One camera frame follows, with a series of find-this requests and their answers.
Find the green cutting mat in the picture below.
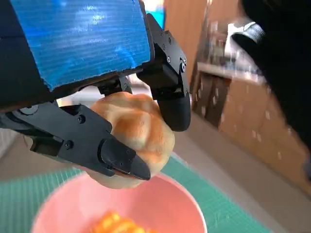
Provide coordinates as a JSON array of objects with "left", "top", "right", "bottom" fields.
[{"left": 0, "top": 156, "right": 268, "bottom": 233}]

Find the pink bowl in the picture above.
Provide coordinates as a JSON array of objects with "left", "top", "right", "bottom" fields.
[{"left": 31, "top": 173, "right": 207, "bottom": 233}]

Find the oblong toy bread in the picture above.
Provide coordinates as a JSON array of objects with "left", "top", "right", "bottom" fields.
[{"left": 91, "top": 210, "right": 158, "bottom": 233}]

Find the brown wooden cabinet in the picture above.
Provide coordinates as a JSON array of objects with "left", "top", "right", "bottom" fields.
[{"left": 165, "top": 0, "right": 311, "bottom": 195}]

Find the round toy bread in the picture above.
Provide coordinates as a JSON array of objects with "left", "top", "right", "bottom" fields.
[{"left": 84, "top": 92, "right": 175, "bottom": 189}]

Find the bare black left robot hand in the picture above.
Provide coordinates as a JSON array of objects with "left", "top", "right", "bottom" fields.
[{"left": 0, "top": 0, "right": 192, "bottom": 182}]

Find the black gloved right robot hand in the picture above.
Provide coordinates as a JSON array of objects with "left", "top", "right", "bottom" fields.
[{"left": 232, "top": 0, "right": 311, "bottom": 170}]

